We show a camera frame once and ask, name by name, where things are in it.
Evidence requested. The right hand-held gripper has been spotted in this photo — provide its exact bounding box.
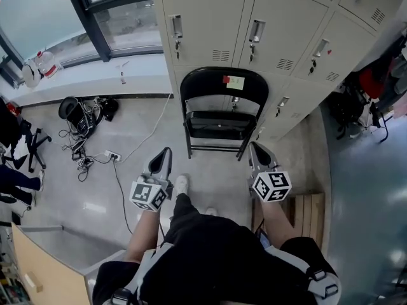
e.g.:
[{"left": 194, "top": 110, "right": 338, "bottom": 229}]
[{"left": 247, "top": 142, "right": 293, "bottom": 203}]

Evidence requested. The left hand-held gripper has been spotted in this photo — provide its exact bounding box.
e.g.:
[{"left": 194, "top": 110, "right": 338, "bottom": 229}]
[{"left": 128, "top": 147, "right": 175, "bottom": 213}]

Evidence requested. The black folding chair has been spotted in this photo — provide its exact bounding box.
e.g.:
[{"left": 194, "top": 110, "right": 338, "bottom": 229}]
[{"left": 179, "top": 67, "right": 270, "bottom": 162}]

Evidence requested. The person's left forearm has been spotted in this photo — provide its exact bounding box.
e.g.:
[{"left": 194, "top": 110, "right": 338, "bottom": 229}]
[{"left": 123, "top": 208, "right": 160, "bottom": 264}]

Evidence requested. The person's right forearm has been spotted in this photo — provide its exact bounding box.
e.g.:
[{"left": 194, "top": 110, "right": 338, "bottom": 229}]
[{"left": 260, "top": 201, "right": 299, "bottom": 250}]

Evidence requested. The black office chair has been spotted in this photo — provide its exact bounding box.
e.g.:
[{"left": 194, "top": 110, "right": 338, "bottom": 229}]
[{"left": 0, "top": 97, "right": 53, "bottom": 173}]

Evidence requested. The white power strip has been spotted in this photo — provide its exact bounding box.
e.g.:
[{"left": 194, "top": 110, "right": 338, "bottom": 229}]
[{"left": 104, "top": 149, "right": 123, "bottom": 163}]

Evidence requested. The wooden slat pallet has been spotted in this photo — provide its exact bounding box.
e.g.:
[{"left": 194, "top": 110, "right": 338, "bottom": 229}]
[{"left": 251, "top": 192, "right": 326, "bottom": 251}]

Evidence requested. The small black bag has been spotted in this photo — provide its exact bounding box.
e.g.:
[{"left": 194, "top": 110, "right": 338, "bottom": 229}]
[{"left": 102, "top": 97, "right": 120, "bottom": 122}]

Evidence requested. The yellow sticky note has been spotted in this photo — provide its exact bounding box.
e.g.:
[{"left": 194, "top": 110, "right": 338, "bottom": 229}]
[{"left": 226, "top": 76, "right": 246, "bottom": 90}]

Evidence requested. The black backpack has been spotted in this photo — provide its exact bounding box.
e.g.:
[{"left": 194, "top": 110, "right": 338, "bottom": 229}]
[{"left": 328, "top": 89, "right": 367, "bottom": 132}]

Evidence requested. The black round device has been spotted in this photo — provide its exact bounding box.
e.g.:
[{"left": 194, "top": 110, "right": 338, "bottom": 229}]
[{"left": 58, "top": 96, "right": 97, "bottom": 137}]

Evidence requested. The grey windowsill ledge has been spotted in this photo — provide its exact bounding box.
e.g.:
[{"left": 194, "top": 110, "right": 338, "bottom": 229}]
[{"left": 8, "top": 52, "right": 175, "bottom": 108}]

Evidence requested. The person's black clothing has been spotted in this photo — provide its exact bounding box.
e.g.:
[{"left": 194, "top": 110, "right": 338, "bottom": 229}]
[{"left": 92, "top": 193, "right": 343, "bottom": 305}]

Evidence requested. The grey metal locker cabinet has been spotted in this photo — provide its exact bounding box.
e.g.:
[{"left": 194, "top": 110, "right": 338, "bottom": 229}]
[{"left": 150, "top": 0, "right": 407, "bottom": 143}]

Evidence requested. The red bag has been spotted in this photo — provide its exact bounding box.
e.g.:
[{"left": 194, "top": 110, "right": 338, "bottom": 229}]
[{"left": 358, "top": 67, "right": 388, "bottom": 100}]

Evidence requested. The clear plastic water jug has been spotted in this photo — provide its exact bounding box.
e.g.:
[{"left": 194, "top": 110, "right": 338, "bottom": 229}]
[{"left": 33, "top": 50, "right": 63, "bottom": 79}]

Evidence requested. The light wooden cabinet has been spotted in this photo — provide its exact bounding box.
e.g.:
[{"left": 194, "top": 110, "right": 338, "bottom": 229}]
[{"left": 11, "top": 222, "right": 128, "bottom": 305}]

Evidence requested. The white plastic bag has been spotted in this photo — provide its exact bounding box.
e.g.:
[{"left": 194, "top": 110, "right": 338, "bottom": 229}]
[{"left": 21, "top": 58, "right": 43, "bottom": 89}]

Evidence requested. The white cable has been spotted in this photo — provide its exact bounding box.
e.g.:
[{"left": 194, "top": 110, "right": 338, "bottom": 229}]
[{"left": 120, "top": 93, "right": 173, "bottom": 164}]

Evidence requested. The black cable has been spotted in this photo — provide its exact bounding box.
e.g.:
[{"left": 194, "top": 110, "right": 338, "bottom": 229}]
[{"left": 112, "top": 159, "right": 134, "bottom": 235}]

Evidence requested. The tangle of black cables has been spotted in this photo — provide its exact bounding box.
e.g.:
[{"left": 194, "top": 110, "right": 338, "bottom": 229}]
[{"left": 58, "top": 128, "right": 111, "bottom": 182}]

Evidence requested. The dark window frame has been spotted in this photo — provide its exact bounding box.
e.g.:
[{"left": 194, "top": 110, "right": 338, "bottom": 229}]
[{"left": 0, "top": 0, "right": 163, "bottom": 76}]

